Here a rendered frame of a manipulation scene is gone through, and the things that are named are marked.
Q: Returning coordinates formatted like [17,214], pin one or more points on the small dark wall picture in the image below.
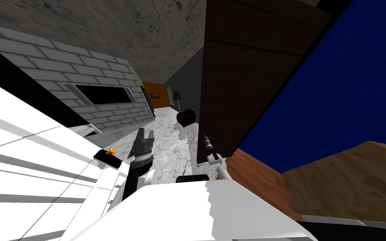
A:
[154,96]

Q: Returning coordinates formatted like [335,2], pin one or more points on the dark brown wooden door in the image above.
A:
[246,83]

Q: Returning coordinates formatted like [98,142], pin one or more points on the dark purple armchair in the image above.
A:
[186,117]

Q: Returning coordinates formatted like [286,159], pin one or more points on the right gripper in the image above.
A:
[208,143]

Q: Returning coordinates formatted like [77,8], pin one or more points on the floor lamp with dark shade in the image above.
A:
[177,97]

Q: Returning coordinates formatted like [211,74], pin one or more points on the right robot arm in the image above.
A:
[220,167]

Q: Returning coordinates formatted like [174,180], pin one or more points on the dark window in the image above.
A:
[104,94]

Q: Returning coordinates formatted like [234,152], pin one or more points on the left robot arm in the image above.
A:
[136,177]

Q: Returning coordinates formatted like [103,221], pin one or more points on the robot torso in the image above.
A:
[186,214]

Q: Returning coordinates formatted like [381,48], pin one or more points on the white panelled door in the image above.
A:
[22,167]

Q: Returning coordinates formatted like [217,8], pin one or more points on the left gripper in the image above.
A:
[141,148]

